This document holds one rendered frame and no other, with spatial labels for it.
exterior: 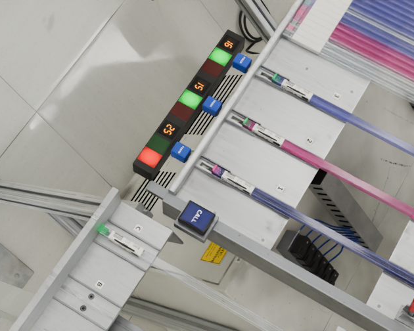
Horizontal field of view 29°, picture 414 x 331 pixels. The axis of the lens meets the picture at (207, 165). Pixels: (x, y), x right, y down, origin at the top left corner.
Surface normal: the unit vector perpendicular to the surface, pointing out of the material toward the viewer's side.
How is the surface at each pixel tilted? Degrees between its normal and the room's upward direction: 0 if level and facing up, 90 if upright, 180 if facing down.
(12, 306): 90
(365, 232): 0
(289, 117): 47
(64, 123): 0
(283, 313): 0
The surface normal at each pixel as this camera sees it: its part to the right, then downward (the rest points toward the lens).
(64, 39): 0.65, 0.06
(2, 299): -0.55, -0.64
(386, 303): 0.04, -0.42
